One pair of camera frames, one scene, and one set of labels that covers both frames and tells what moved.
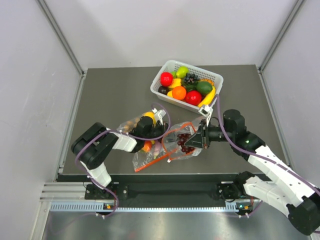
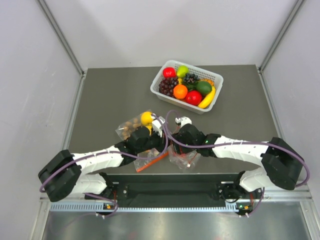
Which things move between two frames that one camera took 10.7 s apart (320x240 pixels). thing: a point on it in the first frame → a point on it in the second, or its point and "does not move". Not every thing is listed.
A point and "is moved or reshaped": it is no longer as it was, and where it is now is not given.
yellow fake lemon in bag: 151,114 does not move
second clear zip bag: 153,131 does not move
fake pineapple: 208,80 does not move
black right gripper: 200,140 → 183,149
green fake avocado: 204,87 does not move
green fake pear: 181,71 does not move
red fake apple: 166,79 → 169,72
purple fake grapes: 191,78 does not move
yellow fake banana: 209,98 does not move
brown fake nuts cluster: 130,125 does not move
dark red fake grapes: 182,138 is moved or reshaped
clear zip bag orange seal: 174,138 is moved or reshaped
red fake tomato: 193,97 does not move
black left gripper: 163,128 → 162,142
